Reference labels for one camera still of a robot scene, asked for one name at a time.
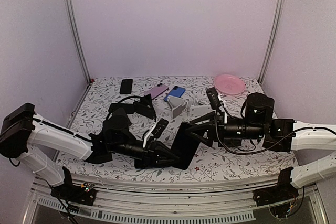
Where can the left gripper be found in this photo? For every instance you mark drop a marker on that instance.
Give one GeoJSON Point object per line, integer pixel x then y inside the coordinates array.
{"type": "Point", "coordinates": [158, 148]}

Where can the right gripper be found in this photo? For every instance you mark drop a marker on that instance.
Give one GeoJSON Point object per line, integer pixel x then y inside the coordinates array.
{"type": "Point", "coordinates": [208, 126]}

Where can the white grey folding stand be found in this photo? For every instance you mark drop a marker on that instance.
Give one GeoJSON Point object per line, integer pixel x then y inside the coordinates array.
{"type": "Point", "coordinates": [177, 105]}

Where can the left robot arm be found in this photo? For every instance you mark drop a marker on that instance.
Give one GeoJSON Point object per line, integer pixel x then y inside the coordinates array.
{"type": "Point", "coordinates": [23, 131]}

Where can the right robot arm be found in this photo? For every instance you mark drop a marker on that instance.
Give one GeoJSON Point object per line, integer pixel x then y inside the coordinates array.
{"type": "Point", "coordinates": [287, 135]}

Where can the black phone blue edge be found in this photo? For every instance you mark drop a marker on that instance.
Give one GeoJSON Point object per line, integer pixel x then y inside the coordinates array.
{"type": "Point", "coordinates": [138, 164]}

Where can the white flat folding stand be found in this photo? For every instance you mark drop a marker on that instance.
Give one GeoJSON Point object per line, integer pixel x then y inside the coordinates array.
{"type": "Point", "coordinates": [197, 108]}

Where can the blue phone face down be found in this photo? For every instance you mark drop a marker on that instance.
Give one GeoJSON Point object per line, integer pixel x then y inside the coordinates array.
{"type": "Point", "coordinates": [175, 92]}

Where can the black folding phone stand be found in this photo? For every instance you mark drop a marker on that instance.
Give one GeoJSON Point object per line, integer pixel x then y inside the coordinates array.
{"type": "Point", "coordinates": [145, 107]}

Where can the pink phone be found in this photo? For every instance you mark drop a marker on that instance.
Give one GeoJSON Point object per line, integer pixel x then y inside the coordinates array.
{"type": "Point", "coordinates": [156, 90]}

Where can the dark grey phone stand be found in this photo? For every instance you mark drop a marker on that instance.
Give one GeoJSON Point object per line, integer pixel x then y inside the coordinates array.
{"type": "Point", "coordinates": [116, 121]}

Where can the small black phone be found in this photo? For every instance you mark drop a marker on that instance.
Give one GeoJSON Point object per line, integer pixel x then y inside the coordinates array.
{"type": "Point", "coordinates": [126, 86]}

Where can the pink plastic plate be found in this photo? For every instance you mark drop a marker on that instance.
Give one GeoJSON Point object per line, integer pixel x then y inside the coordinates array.
{"type": "Point", "coordinates": [229, 85]}

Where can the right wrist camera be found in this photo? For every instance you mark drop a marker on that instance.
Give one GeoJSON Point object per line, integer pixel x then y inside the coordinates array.
{"type": "Point", "coordinates": [214, 98]}

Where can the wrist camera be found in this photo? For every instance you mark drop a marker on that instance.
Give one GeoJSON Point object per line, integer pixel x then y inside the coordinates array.
{"type": "Point", "coordinates": [154, 132]}
{"type": "Point", "coordinates": [214, 98]}

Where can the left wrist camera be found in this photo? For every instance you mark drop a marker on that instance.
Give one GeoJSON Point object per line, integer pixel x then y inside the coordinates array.
{"type": "Point", "coordinates": [154, 132]}

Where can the front aluminium rail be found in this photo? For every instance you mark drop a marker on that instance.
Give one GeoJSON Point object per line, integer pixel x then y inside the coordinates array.
{"type": "Point", "coordinates": [227, 201]}

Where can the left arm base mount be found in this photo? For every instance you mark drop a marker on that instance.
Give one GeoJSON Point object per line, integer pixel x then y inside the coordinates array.
{"type": "Point", "coordinates": [84, 194]}

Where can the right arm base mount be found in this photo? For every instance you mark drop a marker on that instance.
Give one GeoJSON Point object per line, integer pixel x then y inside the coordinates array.
{"type": "Point", "coordinates": [283, 190]}

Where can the right aluminium frame post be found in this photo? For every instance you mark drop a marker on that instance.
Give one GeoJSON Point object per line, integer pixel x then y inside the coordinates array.
{"type": "Point", "coordinates": [271, 41]}

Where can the aluminium frame post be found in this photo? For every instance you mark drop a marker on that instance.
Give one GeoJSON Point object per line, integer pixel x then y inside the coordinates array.
{"type": "Point", "coordinates": [271, 41]}
{"type": "Point", "coordinates": [76, 38]}

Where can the left aluminium frame post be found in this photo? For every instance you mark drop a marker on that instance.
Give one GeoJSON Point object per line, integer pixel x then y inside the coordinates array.
{"type": "Point", "coordinates": [76, 38]}

